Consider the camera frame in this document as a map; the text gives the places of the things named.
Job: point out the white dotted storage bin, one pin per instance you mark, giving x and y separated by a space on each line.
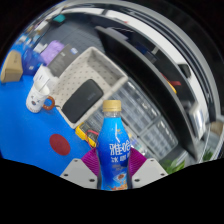
96 68

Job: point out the yellow multimeter red leads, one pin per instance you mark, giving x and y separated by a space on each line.
87 135

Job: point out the brown cardboard box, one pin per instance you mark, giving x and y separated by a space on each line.
11 68

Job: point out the blue carton box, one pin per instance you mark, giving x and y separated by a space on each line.
31 61

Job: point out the blue drink bottle gold cap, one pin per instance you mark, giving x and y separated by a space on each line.
113 150

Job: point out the small white box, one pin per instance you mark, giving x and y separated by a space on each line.
45 76

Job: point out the black rectangular case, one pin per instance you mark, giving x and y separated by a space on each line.
82 100

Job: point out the yellow meter red leads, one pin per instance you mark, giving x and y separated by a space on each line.
172 87

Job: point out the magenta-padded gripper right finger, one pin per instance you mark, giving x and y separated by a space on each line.
148 171

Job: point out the dark grey upright box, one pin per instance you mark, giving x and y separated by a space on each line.
63 60

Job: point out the flat round red coaster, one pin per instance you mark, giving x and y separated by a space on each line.
60 144

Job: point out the purple plastic bag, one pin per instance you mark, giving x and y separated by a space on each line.
51 51

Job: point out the white grey oscilloscope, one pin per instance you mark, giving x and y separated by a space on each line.
198 121

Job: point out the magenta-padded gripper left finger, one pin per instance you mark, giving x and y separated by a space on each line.
78 173

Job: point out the black wall shelf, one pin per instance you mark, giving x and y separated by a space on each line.
146 76

